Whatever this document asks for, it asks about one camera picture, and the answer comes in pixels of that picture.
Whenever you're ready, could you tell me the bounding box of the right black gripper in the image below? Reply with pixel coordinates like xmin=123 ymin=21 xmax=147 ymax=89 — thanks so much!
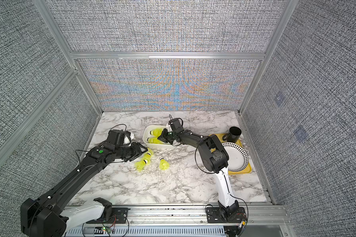
xmin=156 ymin=128 xmax=177 ymax=144

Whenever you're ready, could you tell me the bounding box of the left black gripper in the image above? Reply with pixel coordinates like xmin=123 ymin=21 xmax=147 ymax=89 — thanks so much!
xmin=115 ymin=141 xmax=149 ymax=162

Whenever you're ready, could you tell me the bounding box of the yellow shuttlecock three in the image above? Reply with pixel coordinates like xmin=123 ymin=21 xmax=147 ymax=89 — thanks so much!
xmin=145 ymin=148 xmax=154 ymax=158

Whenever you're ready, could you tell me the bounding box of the yellow shuttlecock four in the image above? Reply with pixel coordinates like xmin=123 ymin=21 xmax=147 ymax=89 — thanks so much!
xmin=134 ymin=156 xmax=151 ymax=172

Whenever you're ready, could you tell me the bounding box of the white plastic storage box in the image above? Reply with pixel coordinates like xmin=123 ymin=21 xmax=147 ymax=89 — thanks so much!
xmin=142 ymin=125 xmax=178 ymax=150

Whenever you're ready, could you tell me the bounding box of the yellow shuttlecock eight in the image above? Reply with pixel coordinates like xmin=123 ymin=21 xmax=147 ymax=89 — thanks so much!
xmin=159 ymin=158 xmax=170 ymax=170

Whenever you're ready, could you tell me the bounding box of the yellow shuttlecock two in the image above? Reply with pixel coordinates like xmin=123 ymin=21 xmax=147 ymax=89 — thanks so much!
xmin=147 ymin=137 xmax=165 ymax=144

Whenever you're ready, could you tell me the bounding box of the yellow shuttlecock one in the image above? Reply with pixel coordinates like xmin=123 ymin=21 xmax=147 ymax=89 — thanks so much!
xmin=150 ymin=128 xmax=164 ymax=137

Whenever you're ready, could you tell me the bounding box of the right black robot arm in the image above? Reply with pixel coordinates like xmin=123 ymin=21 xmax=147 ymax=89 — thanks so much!
xmin=158 ymin=129 xmax=239 ymax=221

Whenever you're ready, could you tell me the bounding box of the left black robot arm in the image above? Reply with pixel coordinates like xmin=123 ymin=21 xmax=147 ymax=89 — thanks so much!
xmin=20 ymin=142 xmax=148 ymax=237

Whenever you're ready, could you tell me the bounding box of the black mug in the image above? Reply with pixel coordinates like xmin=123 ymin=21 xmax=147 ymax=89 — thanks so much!
xmin=222 ymin=126 xmax=242 ymax=143

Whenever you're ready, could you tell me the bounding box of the black dotted white plate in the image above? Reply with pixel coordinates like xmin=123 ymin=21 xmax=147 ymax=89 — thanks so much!
xmin=222 ymin=142 xmax=249 ymax=172

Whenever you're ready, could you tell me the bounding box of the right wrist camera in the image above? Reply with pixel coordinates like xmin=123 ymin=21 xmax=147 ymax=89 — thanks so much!
xmin=167 ymin=118 xmax=185 ymax=133

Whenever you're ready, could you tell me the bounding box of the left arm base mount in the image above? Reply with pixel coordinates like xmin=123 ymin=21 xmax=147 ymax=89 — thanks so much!
xmin=87 ymin=207 xmax=129 ymax=224

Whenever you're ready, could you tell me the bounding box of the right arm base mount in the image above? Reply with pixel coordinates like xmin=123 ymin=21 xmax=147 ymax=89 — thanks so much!
xmin=205 ymin=205 xmax=247 ymax=224

